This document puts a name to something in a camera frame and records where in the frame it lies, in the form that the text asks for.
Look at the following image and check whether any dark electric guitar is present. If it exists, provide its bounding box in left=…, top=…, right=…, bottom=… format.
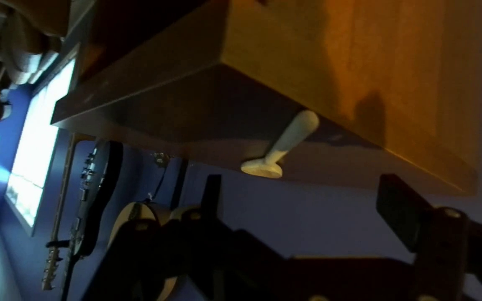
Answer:
left=41, top=140, right=126, bottom=292

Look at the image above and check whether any white round banjo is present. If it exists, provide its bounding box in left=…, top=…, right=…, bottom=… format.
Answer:
left=106, top=198, right=190, bottom=301

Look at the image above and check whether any dark wooden cabinet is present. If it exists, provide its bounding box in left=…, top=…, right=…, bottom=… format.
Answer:
left=51, top=0, right=482, bottom=197

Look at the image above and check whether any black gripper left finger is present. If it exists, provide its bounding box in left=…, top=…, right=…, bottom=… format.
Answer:
left=115, top=172, right=294, bottom=301

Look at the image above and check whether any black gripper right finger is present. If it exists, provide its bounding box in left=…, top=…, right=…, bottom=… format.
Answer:
left=376, top=172, right=482, bottom=301

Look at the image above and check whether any bright window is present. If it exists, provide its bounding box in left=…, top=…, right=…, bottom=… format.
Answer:
left=4, top=55, right=81, bottom=235

